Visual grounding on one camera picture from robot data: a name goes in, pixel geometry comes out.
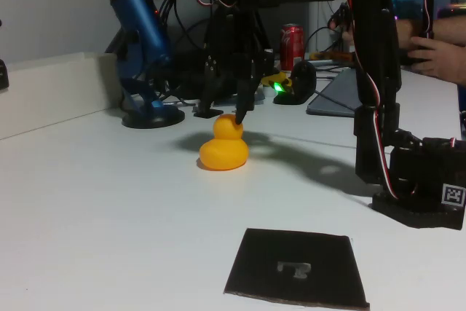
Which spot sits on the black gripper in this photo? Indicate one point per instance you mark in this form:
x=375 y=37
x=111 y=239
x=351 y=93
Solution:
x=238 y=67

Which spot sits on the yellow rubber duck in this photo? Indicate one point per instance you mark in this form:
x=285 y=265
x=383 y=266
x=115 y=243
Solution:
x=222 y=154

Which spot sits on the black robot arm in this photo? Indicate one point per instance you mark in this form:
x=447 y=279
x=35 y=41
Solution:
x=411 y=180

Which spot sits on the black cardboard square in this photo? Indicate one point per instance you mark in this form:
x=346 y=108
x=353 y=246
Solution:
x=255 y=271

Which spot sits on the person's right hand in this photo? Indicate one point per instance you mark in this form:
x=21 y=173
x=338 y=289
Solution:
x=346 y=21

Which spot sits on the person's left hand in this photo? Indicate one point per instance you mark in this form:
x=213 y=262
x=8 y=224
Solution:
x=440 y=59

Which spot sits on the small flat black piece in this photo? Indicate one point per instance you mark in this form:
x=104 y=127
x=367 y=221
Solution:
x=209 y=114

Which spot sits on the black desk device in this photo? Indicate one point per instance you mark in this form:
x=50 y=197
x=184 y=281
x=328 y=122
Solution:
x=185 y=78

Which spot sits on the black computer mouse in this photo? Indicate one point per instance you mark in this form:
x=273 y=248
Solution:
x=302 y=81

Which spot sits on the red soda can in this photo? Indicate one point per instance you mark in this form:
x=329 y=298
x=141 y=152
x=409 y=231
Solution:
x=292 y=47

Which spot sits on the yellow orange tool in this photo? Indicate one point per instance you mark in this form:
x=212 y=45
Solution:
x=327 y=55

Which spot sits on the grey keyboard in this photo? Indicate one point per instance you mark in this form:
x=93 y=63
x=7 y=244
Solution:
x=335 y=96

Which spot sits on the blue desk microphone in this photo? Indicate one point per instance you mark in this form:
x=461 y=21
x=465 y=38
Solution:
x=142 y=19

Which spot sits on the white ledge box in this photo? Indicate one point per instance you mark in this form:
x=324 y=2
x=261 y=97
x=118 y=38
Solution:
x=54 y=89

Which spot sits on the black object at edge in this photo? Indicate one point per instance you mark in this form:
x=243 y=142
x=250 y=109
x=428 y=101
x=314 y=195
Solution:
x=3 y=74

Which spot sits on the white fiducial marker tag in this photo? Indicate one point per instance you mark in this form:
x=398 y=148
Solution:
x=453 y=194

